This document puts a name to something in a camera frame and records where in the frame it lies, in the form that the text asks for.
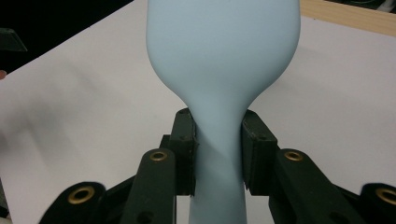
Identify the light blue hairbrush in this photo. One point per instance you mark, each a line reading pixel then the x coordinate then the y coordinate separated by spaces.
pixel 222 62

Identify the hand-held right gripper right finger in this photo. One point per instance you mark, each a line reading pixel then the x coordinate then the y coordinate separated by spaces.
pixel 258 155

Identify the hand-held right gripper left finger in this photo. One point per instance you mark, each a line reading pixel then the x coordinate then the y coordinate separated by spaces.
pixel 186 155

